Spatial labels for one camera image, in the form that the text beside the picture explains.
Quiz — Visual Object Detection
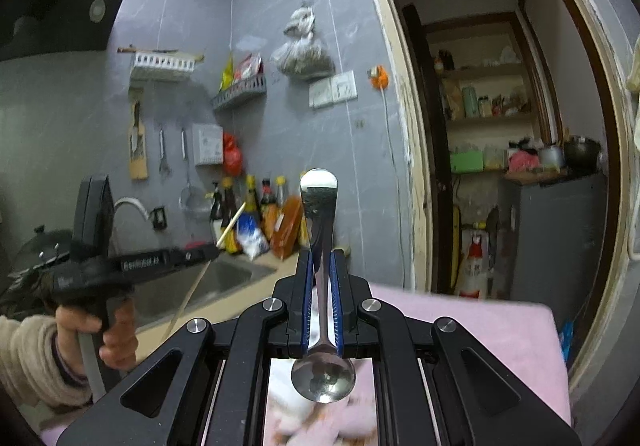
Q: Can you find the yellow label sauce bottle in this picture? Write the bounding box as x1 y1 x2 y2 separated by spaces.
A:
260 178 279 241

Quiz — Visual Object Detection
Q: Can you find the hanging bag of herbs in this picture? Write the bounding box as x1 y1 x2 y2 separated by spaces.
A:
271 6 335 80

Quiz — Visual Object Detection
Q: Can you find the pink floral tablecloth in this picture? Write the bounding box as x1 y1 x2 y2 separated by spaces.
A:
60 279 578 445

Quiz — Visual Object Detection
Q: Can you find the red plastic bag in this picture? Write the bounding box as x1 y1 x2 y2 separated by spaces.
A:
222 132 243 177

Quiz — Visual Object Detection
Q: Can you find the left hand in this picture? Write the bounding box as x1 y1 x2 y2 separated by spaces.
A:
55 299 138 376

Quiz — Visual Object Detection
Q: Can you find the white wall socket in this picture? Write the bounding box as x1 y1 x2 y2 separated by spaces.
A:
309 70 358 109

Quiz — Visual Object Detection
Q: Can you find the red spice bag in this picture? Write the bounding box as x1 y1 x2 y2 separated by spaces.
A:
270 196 303 260

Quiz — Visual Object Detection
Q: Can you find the beige sleeve forearm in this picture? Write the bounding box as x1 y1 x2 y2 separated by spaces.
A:
1 315 91 407

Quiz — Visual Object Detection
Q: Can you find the dark soy sauce bottle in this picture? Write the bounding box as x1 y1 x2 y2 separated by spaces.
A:
221 176 242 255

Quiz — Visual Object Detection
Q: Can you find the steel kitchen sink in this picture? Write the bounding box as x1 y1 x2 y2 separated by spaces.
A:
134 255 277 329

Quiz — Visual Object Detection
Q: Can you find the white salt bag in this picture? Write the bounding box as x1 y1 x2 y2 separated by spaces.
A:
235 213 269 261

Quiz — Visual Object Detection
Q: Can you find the dark grey cabinet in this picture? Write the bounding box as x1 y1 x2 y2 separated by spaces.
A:
495 174 606 328

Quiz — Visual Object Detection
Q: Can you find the steel spoon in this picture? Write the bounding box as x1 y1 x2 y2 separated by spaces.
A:
291 169 356 405

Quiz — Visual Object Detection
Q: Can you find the grey wall shelf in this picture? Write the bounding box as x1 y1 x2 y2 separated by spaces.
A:
212 73 267 111

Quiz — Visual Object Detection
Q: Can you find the light wooden chopstick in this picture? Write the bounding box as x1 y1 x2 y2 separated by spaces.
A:
162 202 246 342

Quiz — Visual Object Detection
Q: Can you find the white wall rack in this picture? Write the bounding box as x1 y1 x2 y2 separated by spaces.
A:
117 46 205 82

